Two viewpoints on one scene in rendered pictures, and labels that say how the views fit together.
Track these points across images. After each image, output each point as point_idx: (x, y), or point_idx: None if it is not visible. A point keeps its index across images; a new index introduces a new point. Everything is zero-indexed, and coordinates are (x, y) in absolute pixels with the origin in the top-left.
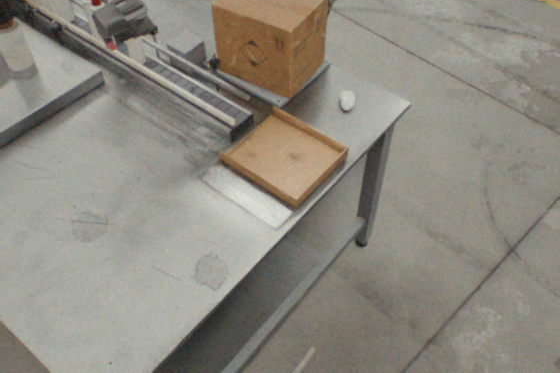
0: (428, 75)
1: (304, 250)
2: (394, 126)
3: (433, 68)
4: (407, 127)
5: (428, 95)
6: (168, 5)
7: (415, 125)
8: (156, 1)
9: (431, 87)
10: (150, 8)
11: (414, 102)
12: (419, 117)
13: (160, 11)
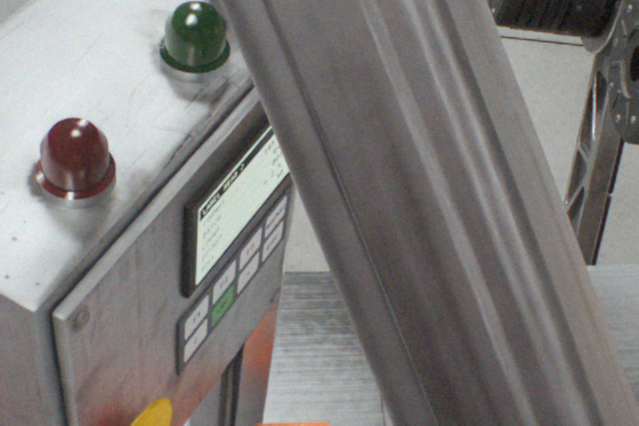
0: (523, 67)
1: None
2: (603, 231)
3: (512, 45)
4: (625, 217)
5: (574, 115)
6: (345, 357)
7: (631, 203)
8: (285, 368)
9: (558, 93)
10: (310, 414)
11: (571, 148)
12: (617, 179)
13: (358, 402)
